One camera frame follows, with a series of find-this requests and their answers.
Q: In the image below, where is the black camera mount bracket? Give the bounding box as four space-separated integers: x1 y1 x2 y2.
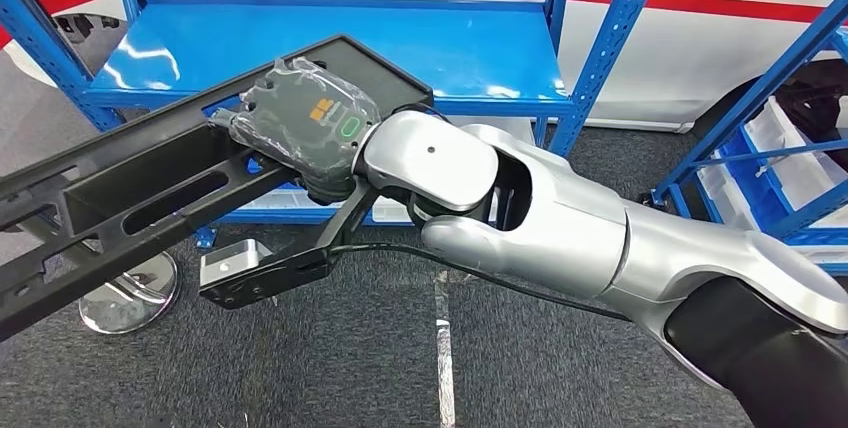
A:
198 176 382 311

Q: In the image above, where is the silver floor tape mark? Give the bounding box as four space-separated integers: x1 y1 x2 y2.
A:
433 269 458 428

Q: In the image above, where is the chrome stanchion with round base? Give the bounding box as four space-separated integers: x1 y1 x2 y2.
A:
78 251 180 336

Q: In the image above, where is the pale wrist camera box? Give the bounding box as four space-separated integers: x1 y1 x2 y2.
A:
198 239 274 288

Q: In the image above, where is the blue shelf rack on casters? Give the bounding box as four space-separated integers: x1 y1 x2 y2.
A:
639 0 848 277

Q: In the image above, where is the black camera cable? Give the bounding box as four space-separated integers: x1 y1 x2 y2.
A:
327 242 634 324

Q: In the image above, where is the white car with red stripe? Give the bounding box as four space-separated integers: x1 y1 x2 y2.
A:
0 0 848 135

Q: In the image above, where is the blue metal shelf rack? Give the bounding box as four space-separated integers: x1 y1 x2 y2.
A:
0 0 674 251

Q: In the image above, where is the long black plastic part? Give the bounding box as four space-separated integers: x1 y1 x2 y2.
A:
0 34 435 343

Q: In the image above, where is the blue plastic bin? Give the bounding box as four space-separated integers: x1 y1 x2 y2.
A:
718 126 848 247

